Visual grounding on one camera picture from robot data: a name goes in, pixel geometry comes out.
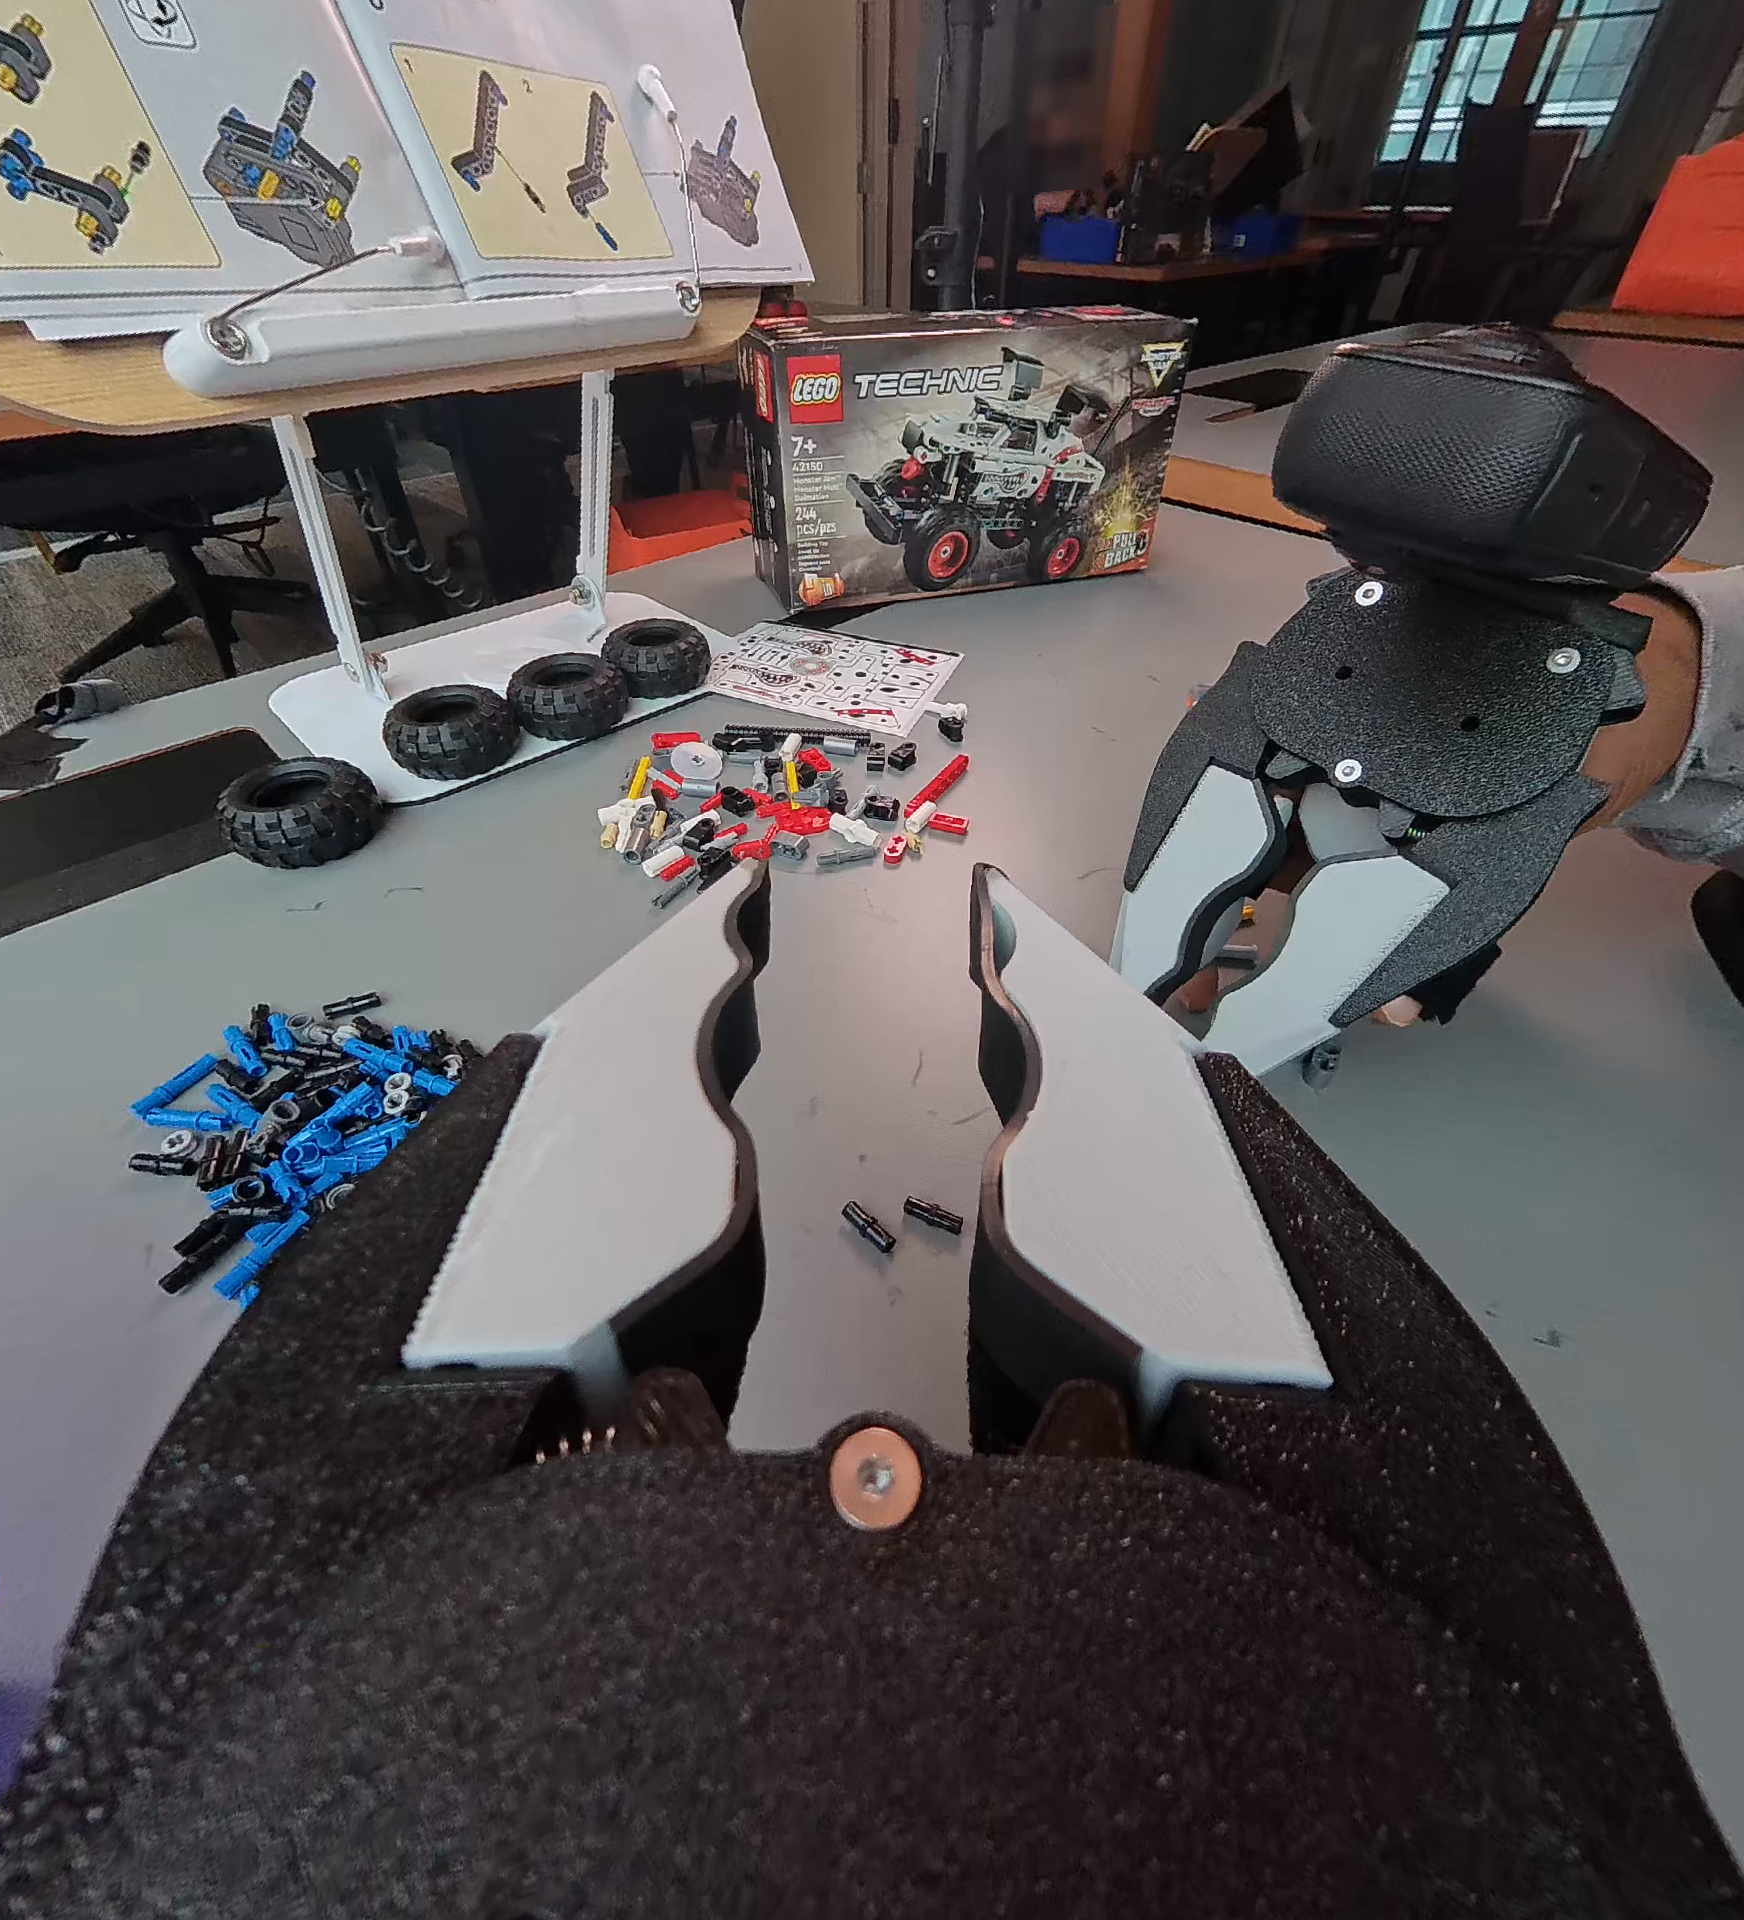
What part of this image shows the pile of mixed brick parts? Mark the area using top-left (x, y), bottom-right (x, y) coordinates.
top-left (594, 724), bottom-right (975, 912)

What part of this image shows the wooden workbench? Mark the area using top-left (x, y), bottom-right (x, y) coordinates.
top-left (984, 225), bottom-right (1428, 323)

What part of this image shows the orange storage crate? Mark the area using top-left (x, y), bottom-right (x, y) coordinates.
top-left (608, 487), bottom-right (754, 578)

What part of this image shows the building instruction booklet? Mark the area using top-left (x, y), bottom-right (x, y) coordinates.
top-left (0, 0), bottom-right (813, 339)

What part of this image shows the black upright post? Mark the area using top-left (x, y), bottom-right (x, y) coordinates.
top-left (902, 0), bottom-right (1001, 318)

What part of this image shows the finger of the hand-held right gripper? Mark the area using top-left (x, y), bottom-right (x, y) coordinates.
top-left (1201, 784), bottom-right (1455, 1076)
top-left (1109, 762), bottom-right (1295, 1041)

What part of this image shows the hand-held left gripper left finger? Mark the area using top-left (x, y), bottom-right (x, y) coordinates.
top-left (403, 861), bottom-right (771, 1412)

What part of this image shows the open cardboard box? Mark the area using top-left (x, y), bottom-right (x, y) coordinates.
top-left (1184, 82), bottom-right (1313, 206)

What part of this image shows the white sticker sheet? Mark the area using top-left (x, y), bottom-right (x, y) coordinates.
top-left (701, 618), bottom-right (965, 732)

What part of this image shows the multi-pane window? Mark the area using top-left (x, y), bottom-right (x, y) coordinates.
top-left (1383, 0), bottom-right (1662, 166)

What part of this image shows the black office chair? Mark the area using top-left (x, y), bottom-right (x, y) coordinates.
top-left (38, 451), bottom-right (266, 685)

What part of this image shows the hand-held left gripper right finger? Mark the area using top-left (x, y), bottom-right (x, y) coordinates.
top-left (966, 861), bottom-right (1334, 1421)

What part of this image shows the person's right hand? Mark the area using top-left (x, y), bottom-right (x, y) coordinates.
top-left (1359, 607), bottom-right (1707, 1035)

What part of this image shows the toy truck set box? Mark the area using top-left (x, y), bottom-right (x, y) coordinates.
top-left (737, 308), bottom-right (1200, 613)

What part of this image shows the black toy tire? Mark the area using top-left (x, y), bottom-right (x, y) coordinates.
top-left (381, 685), bottom-right (520, 779)
top-left (506, 655), bottom-right (631, 741)
top-left (603, 617), bottom-right (713, 700)
top-left (217, 753), bottom-right (381, 870)

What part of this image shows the white book stand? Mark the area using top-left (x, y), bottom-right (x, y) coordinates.
top-left (0, 269), bottom-right (813, 812)

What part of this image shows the grey desk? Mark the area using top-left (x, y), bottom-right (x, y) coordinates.
top-left (0, 494), bottom-right (1744, 1920)

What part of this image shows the orange bag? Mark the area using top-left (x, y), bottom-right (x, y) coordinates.
top-left (1614, 126), bottom-right (1744, 318)

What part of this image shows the pile of blue black pins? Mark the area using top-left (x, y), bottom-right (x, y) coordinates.
top-left (129, 990), bottom-right (484, 1303)

